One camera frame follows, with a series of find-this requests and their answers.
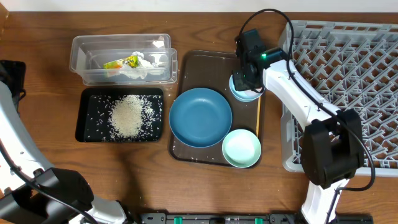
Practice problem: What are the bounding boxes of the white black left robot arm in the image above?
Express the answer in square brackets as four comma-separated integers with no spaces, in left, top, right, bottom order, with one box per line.
[1,60,141,223]

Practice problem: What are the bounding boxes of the wooden chopstick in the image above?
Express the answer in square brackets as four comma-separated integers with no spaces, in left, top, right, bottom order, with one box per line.
[256,96,261,137]

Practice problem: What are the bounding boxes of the white tissue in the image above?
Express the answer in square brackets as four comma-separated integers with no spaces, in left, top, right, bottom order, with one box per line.
[123,51,159,79]

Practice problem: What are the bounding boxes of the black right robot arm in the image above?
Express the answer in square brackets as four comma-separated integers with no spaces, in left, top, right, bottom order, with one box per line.
[233,29,364,223]

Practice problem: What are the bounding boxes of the dark blue plate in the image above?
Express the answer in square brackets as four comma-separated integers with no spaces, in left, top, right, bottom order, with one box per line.
[169,88,233,148]

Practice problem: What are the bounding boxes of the light blue bowl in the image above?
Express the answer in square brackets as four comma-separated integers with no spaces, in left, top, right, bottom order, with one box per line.
[229,76,262,103]

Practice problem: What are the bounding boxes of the brown serving tray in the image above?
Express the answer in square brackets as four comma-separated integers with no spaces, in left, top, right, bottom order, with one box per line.
[168,50,265,167]

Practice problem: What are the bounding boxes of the mint green bowl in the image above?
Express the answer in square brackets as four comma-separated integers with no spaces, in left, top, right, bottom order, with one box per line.
[221,129,262,169]

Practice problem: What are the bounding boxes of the yellow green wrapper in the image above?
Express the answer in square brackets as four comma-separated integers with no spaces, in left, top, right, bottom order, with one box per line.
[103,55,139,76]

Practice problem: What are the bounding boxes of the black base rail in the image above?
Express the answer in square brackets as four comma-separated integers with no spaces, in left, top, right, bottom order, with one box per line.
[138,212,374,224]

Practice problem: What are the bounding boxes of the black tray bin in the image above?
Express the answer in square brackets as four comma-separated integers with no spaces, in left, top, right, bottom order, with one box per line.
[75,87,164,142]

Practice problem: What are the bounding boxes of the clear plastic bin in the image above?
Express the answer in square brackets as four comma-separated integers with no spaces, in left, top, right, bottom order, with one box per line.
[70,34,178,86]

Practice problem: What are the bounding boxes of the grey dishwasher rack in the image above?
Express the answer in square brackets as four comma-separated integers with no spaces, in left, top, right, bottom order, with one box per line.
[279,21,397,177]

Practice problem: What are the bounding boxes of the pile of white rice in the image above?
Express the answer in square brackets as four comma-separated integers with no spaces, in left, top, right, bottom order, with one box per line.
[108,95,156,139]

